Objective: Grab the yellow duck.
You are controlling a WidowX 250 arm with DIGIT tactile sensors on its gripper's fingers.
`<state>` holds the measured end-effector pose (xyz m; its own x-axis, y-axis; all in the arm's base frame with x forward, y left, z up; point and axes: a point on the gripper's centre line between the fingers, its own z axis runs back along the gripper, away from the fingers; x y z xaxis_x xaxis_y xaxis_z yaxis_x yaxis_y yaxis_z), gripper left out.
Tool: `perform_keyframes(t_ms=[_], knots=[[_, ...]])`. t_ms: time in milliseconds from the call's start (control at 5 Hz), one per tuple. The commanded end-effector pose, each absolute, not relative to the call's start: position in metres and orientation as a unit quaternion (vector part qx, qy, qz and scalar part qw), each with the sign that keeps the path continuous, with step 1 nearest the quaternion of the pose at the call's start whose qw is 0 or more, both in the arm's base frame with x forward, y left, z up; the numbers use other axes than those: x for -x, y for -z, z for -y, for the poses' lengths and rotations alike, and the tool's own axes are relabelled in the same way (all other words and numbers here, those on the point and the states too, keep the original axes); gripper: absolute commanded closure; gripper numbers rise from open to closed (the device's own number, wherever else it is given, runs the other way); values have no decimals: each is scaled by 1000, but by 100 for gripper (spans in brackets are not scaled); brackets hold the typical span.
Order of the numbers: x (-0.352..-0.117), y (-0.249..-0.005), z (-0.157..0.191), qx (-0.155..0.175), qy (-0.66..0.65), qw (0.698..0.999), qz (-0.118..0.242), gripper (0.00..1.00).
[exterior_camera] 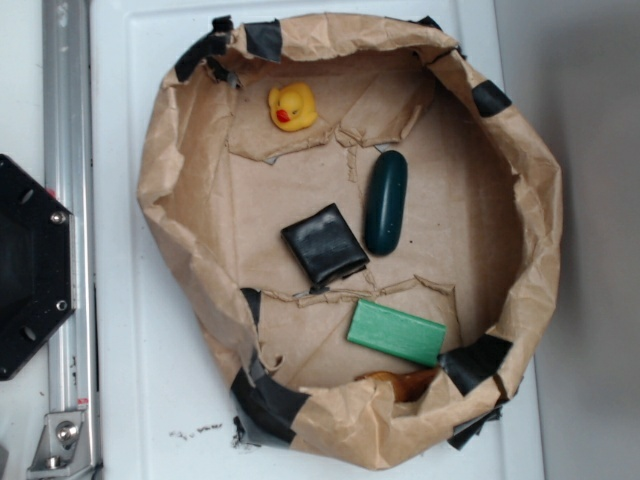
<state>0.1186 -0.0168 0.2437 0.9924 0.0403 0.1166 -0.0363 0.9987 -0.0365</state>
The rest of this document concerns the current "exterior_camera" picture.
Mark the brown spiral seashell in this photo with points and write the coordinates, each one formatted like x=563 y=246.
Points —
x=407 y=387

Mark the yellow rubber duck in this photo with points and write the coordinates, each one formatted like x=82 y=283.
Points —
x=292 y=108

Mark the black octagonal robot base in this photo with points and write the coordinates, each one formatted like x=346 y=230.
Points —
x=36 y=270

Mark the aluminium extrusion rail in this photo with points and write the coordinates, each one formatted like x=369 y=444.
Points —
x=72 y=350

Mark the brown paper bag bin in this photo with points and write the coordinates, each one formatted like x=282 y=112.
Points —
x=479 y=250

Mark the metal corner bracket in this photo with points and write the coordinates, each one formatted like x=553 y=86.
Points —
x=63 y=447

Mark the black taped square block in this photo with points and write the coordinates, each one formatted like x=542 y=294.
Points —
x=325 y=247

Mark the green rectangular wooden block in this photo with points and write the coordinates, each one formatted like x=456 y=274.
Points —
x=396 y=333

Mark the dark green oval capsule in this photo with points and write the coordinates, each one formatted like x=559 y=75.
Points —
x=385 y=203

